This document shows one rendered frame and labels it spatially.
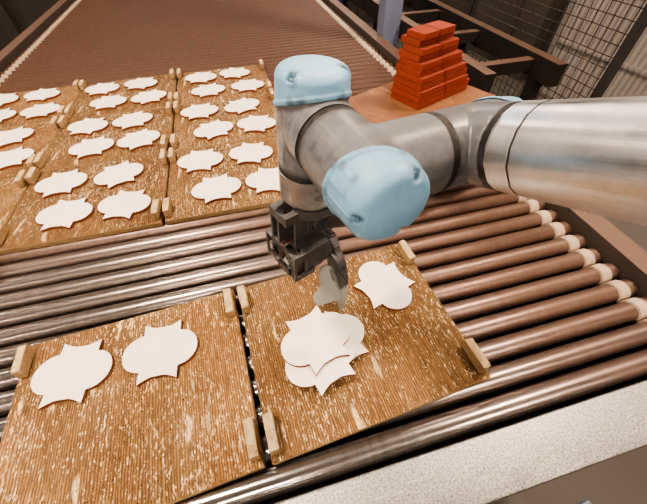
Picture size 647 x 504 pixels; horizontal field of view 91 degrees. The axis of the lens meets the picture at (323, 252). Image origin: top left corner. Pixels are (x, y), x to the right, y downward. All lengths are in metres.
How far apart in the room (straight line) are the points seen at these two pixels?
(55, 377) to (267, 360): 0.39
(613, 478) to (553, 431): 1.17
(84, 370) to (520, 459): 0.78
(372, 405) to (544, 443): 0.29
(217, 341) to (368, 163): 0.53
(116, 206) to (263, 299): 0.54
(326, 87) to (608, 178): 0.21
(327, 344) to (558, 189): 0.45
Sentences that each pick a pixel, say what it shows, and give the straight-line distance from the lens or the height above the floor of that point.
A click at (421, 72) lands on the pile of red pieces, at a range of 1.14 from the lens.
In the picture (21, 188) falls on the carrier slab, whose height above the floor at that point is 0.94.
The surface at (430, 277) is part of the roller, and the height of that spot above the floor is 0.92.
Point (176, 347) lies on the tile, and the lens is 0.70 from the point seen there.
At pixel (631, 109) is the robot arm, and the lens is 0.27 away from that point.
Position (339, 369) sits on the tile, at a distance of 0.60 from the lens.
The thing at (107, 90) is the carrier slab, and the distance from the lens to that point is 1.83.
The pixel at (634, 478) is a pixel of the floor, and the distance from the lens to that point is 1.94.
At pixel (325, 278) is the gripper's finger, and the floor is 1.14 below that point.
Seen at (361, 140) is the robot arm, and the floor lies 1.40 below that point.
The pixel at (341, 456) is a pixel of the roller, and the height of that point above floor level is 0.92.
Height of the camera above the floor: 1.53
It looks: 50 degrees down
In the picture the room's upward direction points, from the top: 2 degrees counter-clockwise
